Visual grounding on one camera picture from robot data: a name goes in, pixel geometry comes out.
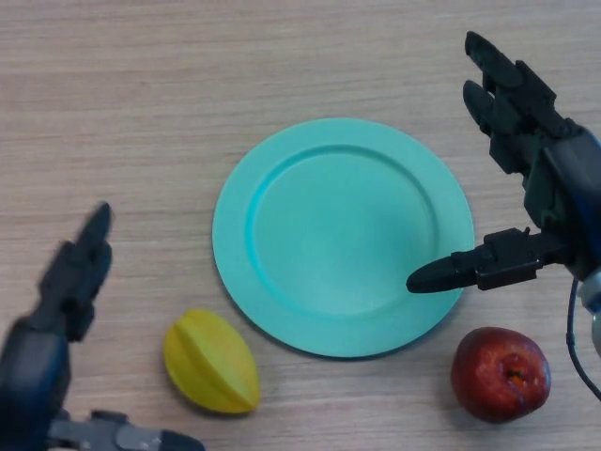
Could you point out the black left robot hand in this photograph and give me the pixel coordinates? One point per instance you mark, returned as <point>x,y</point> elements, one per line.
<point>33,366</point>

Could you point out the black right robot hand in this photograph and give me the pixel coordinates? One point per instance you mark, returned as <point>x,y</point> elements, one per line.
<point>568,188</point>

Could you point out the red apple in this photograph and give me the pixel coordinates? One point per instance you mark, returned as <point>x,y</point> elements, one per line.
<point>495,373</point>

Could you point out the green round plate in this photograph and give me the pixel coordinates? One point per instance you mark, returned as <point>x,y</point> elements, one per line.
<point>343,237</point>

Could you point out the yellow starfruit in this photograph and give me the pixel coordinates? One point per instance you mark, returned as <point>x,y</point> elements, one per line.
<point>211,364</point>

